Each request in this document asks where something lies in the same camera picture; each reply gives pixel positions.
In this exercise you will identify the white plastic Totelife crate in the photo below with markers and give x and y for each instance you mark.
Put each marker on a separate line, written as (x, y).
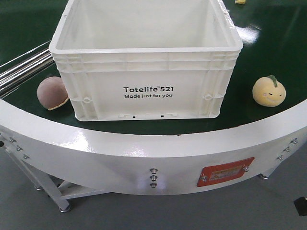
(145, 59)

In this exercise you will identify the yellow smiling fruit plush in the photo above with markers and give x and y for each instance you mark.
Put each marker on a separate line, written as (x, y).
(268, 91)

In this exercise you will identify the orange warning label plate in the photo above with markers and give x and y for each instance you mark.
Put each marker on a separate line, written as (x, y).
(224, 172)

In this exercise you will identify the brown round plush ball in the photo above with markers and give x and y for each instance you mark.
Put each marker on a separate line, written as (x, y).
(52, 93)

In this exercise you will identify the yellow object at belt edge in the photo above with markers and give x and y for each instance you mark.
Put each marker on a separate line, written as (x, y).
(242, 2)

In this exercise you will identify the green conveyor belt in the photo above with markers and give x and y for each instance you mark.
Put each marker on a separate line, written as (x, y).
(274, 34)

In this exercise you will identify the chrome conveyor roller bars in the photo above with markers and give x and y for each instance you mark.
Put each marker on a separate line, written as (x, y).
(22, 68)

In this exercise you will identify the black device on floor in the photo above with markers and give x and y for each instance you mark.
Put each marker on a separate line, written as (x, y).
(301, 205)

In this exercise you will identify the white curved conveyor frame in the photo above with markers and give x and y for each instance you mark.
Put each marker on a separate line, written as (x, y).
(69, 162)

